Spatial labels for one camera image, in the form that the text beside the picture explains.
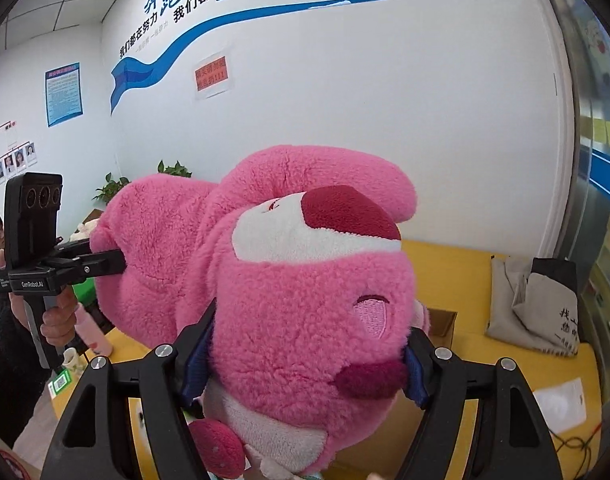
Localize cardboard box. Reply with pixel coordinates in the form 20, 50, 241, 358
422, 304, 459, 352

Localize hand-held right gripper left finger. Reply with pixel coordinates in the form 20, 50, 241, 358
45, 299, 218, 480

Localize pink plush bear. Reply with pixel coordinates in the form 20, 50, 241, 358
92, 145, 425, 480

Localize glass door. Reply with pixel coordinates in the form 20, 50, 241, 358
538, 0, 610, 411

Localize wall photo chart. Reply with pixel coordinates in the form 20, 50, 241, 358
0, 120, 40, 197

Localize pink bottle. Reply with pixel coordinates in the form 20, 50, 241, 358
75, 302, 114, 356

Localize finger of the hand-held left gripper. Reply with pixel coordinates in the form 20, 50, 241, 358
55, 240, 94, 258
79, 249, 127, 280

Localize cartoon door poster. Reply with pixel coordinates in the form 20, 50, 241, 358
582, 12, 610, 63

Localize row of yellow sticky notes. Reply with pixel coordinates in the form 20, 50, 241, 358
579, 116, 610, 152

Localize black cable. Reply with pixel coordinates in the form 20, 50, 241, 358
554, 417, 608, 463

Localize blue wall poster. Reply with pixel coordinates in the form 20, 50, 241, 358
45, 63, 82, 129

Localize green potted plant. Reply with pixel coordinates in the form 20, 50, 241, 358
94, 160, 193, 207

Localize white plastic bag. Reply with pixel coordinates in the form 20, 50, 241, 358
532, 376, 587, 437

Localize grey cloth bag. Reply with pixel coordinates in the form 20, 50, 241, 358
485, 255, 582, 359

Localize black lettering wall decal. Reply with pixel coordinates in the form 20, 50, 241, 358
117, 0, 232, 61

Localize person's left hand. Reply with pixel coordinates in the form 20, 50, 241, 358
10, 291, 80, 357

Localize green code card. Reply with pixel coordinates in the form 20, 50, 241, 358
49, 370, 74, 402

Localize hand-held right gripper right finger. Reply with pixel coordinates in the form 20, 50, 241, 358
395, 329, 567, 480

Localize blue ribbon wall decal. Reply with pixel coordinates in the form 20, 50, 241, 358
108, 0, 464, 117

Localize red text paper notice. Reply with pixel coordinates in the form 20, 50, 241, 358
193, 52, 235, 102

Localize person's body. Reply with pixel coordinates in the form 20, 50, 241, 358
0, 210, 53, 461

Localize white cup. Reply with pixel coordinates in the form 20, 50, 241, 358
61, 347, 86, 377

